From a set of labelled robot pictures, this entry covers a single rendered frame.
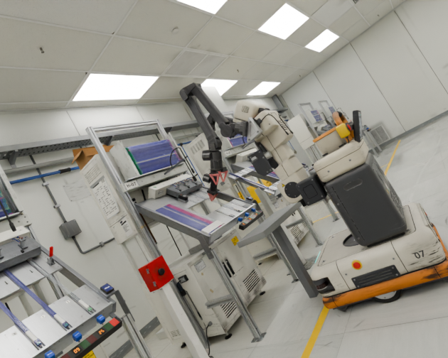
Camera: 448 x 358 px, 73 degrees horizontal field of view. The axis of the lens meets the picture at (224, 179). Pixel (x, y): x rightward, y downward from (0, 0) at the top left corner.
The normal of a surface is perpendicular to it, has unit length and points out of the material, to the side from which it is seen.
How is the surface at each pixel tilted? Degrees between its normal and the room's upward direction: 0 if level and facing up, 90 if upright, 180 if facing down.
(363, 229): 90
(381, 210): 90
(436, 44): 90
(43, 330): 47
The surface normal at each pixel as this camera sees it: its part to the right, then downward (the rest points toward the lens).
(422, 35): -0.53, 0.24
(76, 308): 0.16, -0.91
